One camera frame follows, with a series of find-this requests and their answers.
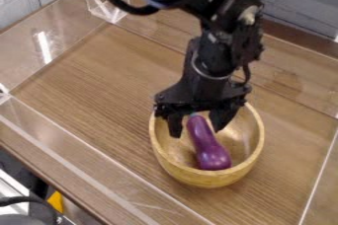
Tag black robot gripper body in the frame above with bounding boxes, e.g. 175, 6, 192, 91
152, 67, 254, 120

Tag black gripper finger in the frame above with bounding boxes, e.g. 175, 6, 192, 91
167, 113, 183, 138
208, 104, 239, 132

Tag brown wooden bowl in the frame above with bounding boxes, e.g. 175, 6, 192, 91
150, 104, 266, 188

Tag purple toy eggplant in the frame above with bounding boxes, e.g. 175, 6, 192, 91
186, 114, 232, 171

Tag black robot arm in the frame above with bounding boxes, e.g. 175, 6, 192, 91
147, 0, 265, 138

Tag clear acrylic tray walls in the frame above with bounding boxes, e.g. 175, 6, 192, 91
0, 0, 338, 225

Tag black device with yellow label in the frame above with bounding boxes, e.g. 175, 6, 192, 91
0, 195, 64, 225

